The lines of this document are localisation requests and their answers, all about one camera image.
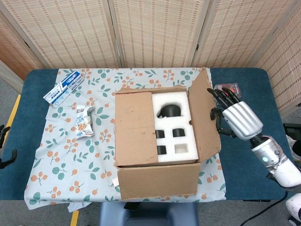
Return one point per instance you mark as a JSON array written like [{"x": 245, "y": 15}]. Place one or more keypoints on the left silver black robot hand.
[{"x": 4, "y": 160}]

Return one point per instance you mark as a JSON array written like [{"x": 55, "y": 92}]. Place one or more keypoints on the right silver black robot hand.
[{"x": 242, "y": 120}]

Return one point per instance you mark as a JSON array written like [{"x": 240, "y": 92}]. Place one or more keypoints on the cardboard box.
[{"x": 155, "y": 181}]

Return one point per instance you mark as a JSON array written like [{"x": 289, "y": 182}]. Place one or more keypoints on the clear box with red items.
[{"x": 235, "y": 88}]

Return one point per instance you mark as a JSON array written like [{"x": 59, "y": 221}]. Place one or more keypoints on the black device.
[{"x": 294, "y": 131}]

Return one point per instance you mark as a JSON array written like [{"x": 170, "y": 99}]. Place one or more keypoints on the black cup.
[
  {"x": 179, "y": 132},
  {"x": 161, "y": 150},
  {"x": 160, "y": 134}
]

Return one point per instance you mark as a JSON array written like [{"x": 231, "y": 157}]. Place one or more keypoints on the floral print tablecloth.
[{"x": 70, "y": 164}]

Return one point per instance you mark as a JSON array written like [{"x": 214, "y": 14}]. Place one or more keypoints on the black teapot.
[{"x": 171, "y": 111}]

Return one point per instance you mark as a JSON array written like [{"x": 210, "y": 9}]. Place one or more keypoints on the white foam insert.
[{"x": 169, "y": 99}]

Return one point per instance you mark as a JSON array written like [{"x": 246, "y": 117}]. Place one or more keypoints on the crumpled white snack packet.
[{"x": 83, "y": 123}]

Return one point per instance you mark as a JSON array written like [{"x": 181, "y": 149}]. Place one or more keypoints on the blue white toothpaste box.
[{"x": 63, "y": 89}]

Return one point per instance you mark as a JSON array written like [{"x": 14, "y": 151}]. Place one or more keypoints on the small red white box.
[{"x": 115, "y": 182}]

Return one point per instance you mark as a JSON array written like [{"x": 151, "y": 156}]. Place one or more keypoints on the woven bamboo folding screen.
[{"x": 152, "y": 35}]

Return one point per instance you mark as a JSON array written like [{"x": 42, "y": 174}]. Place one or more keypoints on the blue grey chair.
[{"x": 150, "y": 216}]

